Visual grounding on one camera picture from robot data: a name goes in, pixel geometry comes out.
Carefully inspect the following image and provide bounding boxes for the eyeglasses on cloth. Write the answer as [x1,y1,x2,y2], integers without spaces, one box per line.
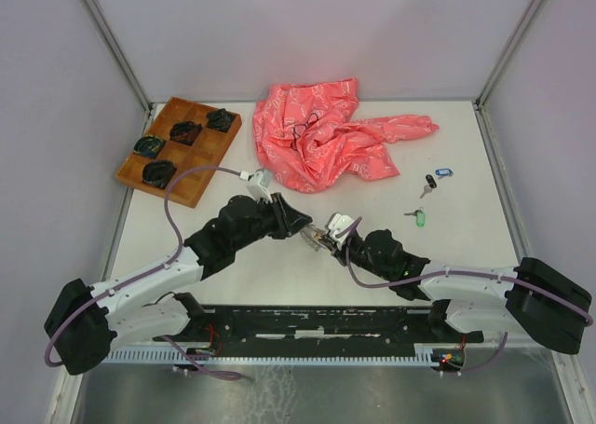
[290,112,319,152]

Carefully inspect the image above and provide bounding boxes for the wooden compartment tray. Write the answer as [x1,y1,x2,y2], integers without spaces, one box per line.
[115,97,242,208]

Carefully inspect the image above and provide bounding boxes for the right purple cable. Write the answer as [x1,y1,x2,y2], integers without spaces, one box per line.
[339,216,595,376]

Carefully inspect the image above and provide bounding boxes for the key with green tag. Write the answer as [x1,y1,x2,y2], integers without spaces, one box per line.
[404,208,426,227]

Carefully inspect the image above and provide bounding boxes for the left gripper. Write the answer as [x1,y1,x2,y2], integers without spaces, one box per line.
[233,192,313,251]

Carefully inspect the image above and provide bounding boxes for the dark rolled item top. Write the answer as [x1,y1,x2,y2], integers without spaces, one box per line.
[206,108,236,133]

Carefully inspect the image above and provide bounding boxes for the large keyring with yellow handle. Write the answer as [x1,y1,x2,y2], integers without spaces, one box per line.
[300,225,329,252]

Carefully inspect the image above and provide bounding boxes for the dark rolled item middle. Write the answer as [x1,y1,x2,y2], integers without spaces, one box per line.
[169,120,203,145]

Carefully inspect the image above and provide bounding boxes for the white cable duct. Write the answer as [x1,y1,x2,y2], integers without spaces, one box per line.
[104,340,457,367]

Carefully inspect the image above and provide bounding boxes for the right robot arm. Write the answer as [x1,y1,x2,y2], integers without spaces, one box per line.
[316,229,594,355]

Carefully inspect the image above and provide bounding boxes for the aluminium frame post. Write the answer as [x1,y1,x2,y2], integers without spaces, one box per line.
[79,0,153,112]
[475,0,548,110]

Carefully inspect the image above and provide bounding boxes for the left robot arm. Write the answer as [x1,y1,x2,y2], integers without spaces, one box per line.
[44,193,312,376]

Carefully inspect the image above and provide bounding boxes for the dark rolled item bottom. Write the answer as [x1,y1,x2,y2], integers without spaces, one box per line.
[142,160,177,189]

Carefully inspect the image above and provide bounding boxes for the left aluminium frame post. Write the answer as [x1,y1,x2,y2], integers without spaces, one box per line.
[79,0,153,112]

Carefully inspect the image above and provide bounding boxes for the key with black head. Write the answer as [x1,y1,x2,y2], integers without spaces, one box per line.
[420,174,437,198]

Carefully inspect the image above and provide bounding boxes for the dark green rolled item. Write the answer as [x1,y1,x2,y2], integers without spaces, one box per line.
[132,135,166,159]

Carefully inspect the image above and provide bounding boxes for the pink patterned cloth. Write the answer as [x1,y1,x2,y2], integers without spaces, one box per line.
[252,78,439,194]

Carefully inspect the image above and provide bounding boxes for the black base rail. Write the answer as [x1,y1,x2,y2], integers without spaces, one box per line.
[168,299,484,355]

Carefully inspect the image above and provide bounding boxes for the right aluminium frame post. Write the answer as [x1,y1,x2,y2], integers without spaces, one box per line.
[475,0,548,110]

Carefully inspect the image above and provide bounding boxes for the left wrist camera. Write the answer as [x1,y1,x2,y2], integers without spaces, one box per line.
[239,168,273,203]

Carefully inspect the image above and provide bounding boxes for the blue key tag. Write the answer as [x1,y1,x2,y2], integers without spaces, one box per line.
[435,168,454,179]

